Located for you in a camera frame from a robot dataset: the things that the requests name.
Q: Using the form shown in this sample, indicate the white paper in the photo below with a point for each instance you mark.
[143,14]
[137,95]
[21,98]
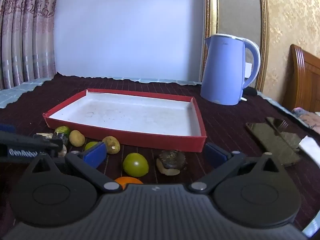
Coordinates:
[311,147]

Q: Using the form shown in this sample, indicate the wooden headboard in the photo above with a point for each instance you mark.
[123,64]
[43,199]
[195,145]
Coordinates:
[305,80]

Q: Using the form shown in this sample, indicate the dark round chestnut piece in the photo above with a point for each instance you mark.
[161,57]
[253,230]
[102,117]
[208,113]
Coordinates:
[171,163]

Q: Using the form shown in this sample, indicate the dark reflective flat object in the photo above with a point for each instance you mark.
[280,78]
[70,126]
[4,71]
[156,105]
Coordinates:
[280,125]

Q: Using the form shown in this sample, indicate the blue electric kettle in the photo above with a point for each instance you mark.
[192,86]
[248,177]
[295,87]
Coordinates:
[222,72]

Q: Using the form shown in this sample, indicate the red cardboard box tray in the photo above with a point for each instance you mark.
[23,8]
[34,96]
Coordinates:
[125,112]

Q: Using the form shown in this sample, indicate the white backdrop board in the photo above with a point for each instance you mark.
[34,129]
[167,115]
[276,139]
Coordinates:
[125,30]

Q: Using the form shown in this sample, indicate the orange tangerine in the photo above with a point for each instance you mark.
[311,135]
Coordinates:
[127,180]

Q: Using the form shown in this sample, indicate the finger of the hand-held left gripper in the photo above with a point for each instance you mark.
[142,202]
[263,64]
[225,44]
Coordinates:
[25,140]
[7,127]

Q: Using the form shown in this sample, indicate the dark red striped tablecloth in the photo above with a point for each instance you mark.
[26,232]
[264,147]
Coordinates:
[225,120]

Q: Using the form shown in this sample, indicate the yellow-brown round fruit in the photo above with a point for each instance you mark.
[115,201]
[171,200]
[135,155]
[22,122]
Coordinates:
[77,138]
[112,144]

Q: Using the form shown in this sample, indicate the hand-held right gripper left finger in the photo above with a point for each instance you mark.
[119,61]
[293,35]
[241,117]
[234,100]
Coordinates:
[95,155]

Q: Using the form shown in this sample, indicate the green round fruit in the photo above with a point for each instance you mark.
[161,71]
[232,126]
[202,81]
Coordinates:
[135,164]
[90,145]

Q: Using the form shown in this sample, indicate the small black object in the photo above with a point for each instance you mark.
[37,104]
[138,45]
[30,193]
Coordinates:
[250,91]

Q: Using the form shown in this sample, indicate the mottled green citrus fruit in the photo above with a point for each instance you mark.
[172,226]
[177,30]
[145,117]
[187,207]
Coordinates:
[62,130]

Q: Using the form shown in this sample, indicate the dark phone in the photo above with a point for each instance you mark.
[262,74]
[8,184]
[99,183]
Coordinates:
[272,145]

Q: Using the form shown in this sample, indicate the pink patterned curtain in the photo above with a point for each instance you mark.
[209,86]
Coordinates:
[25,30]

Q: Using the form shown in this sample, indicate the floral bedding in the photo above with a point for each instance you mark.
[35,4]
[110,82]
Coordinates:
[307,118]

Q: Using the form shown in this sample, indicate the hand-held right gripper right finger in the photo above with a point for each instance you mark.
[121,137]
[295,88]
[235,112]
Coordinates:
[216,155]

